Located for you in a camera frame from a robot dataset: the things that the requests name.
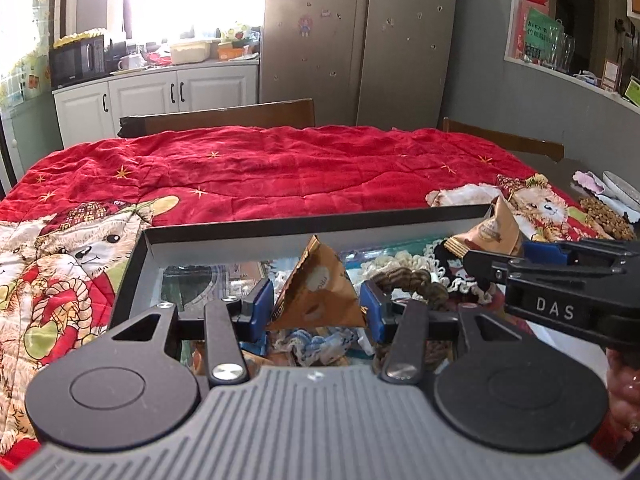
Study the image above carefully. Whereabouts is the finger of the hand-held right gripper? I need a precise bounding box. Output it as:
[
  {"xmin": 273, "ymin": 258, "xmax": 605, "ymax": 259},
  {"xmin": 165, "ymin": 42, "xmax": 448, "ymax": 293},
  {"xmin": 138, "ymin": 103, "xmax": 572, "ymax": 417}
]
[
  {"xmin": 461, "ymin": 250, "xmax": 617, "ymax": 294},
  {"xmin": 521, "ymin": 239, "xmax": 640, "ymax": 269}
]

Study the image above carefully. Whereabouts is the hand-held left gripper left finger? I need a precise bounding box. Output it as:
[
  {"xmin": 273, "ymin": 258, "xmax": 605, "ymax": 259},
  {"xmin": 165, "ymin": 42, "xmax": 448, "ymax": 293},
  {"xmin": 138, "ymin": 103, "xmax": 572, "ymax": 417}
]
[{"xmin": 111, "ymin": 277, "xmax": 276, "ymax": 387}]

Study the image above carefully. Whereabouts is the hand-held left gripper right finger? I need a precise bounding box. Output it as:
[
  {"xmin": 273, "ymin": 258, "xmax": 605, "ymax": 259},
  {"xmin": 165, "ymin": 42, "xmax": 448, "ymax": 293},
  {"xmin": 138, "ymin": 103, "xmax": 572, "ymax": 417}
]
[{"xmin": 360, "ymin": 279, "xmax": 508, "ymax": 386}]

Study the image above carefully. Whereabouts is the brown triangular snack packet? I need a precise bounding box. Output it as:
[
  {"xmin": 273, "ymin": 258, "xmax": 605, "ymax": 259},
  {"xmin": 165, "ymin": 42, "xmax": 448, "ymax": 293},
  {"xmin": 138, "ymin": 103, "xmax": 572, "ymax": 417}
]
[
  {"xmin": 266, "ymin": 234, "xmax": 369, "ymax": 332},
  {"xmin": 446, "ymin": 194, "xmax": 524, "ymax": 257}
]

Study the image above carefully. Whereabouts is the brown crocheted scrunchie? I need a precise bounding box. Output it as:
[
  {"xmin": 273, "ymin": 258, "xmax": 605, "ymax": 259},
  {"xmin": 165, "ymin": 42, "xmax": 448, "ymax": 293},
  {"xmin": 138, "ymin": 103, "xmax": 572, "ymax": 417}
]
[{"xmin": 371, "ymin": 267, "xmax": 452, "ymax": 376}]

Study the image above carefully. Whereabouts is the cream crocheted scrunchie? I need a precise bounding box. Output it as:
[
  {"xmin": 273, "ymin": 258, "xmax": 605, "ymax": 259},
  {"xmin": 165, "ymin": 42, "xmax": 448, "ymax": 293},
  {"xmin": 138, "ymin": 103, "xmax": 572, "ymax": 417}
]
[{"xmin": 359, "ymin": 249, "xmax": 442, "ymax": 282}]

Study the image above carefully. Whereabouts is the blue white crocheted scrunchie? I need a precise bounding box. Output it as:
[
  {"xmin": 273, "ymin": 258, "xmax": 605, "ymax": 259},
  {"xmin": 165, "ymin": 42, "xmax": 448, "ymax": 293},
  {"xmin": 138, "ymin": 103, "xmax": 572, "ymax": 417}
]
[{"xmin": 271, "ymin": 327, "xmax": 362, "ymax": 369}]

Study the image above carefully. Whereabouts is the black shallow box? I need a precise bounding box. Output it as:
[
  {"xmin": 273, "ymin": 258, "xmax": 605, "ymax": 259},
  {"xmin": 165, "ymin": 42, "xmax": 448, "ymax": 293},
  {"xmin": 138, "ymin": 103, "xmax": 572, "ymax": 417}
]
[{"xmin": 107, "ymin": 203, "xmax": 497, "ymax": 377}]

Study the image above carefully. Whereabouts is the person's right hand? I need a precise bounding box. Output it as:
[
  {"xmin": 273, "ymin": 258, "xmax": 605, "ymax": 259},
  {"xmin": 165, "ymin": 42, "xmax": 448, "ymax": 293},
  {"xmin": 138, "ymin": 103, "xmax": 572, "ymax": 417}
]
[{"xmin": 606, "ymin": 347, "xmax": 640, "ymax": 434}]

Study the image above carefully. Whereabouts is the black white crocheted scrunchie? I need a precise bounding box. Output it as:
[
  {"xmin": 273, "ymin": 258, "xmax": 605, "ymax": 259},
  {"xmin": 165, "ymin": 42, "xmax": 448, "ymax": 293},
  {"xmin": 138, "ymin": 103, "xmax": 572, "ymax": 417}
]
[{"xmin": 434, "ymin": 244, "xmax": 502, "ymax": 307}]

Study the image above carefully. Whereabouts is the brown beaded mat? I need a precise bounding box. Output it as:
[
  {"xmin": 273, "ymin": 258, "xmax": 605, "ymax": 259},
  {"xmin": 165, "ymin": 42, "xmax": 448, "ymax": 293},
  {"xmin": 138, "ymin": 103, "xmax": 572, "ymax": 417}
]
[{"xmin": 579, "ymin": 195, "xmax": 637, "ymax": 242}]

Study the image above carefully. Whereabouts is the pink crumpled cloth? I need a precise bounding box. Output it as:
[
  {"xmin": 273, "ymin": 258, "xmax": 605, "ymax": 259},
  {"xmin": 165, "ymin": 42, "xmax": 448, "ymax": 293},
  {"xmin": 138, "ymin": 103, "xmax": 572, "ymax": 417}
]
[{"xmin": 572, "ymin": 170, "xmax": 607, "ymax": 194}]

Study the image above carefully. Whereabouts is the white plate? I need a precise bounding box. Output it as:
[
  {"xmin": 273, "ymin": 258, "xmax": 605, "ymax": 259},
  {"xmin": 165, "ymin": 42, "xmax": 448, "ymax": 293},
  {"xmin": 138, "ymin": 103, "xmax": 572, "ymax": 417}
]
[{"xmin": 602, "ymin": 170, "xmax": 640, "ymax": 212}]

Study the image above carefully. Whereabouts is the dark wooden chair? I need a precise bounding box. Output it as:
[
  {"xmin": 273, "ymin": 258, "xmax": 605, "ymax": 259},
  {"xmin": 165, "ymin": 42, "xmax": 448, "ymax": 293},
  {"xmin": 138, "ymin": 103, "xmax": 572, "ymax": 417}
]
[
  {"xmin": 118, "ymin": 98, "xmax": 317, "ymax": 137},
  {"xmin": 442, "ymin": 117, "xmax": 566, "ymax": 164}
]

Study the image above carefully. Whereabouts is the red printed blanket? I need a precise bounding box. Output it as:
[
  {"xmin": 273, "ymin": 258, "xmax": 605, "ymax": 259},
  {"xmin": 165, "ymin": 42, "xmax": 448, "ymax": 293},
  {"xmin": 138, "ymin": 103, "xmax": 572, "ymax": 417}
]
[{"xmin": 0, "ymin": 125, "xmax": 617, "ymax": 461}]

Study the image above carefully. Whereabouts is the clear drinking glasses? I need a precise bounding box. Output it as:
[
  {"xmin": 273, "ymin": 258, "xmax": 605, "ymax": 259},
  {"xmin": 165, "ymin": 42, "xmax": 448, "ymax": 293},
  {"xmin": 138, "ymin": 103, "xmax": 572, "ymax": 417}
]
[{"xmin": 547, "ymin": 32, "xmax": 577, "ymax": 74}]

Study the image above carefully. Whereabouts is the green sign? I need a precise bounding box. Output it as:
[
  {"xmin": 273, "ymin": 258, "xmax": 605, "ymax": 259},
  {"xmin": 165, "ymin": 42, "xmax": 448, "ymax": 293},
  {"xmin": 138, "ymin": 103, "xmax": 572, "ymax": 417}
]
[{"xmin": 522, "ymin": 7, "xmax": 564, "ymax": 62}]

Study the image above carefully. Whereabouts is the white kitchen cabinet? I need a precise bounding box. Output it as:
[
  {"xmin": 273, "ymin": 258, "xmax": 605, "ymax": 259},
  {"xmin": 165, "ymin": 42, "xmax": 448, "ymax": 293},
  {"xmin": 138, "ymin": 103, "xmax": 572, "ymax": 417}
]
[{"xmin": 52, "ymin": 59, "xmax": 261, "ymax": 149}]

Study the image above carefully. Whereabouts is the cream storage basket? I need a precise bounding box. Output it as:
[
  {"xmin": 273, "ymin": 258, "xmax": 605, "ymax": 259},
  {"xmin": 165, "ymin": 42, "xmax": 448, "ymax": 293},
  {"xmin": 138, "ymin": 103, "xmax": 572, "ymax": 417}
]
[{"xmin": 169, "ymin": 39, "xmax": 214, "ymax": 66}]

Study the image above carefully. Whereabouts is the beige refrigerator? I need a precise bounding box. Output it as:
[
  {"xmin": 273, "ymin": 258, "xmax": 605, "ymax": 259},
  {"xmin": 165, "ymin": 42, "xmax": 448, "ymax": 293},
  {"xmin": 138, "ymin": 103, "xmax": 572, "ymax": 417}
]
[{"xmin": 259, "ymin": 0, "xmax": 459, "ymax": 129}]

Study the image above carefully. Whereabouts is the black microwave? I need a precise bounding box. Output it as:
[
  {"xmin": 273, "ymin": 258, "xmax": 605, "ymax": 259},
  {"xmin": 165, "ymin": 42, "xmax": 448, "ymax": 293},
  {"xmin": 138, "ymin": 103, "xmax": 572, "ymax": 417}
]
[{"xmin": 48, "ymin": 35, "xmax": 107, "ymax": 89}]

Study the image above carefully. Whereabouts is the white wall shelf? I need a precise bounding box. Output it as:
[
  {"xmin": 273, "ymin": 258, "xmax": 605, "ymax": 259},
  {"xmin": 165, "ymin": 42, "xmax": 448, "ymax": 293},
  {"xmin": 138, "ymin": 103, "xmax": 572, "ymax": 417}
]
[{"xmin": 503, "ymin": 0, "xmax": 640, "ymax": 107}]

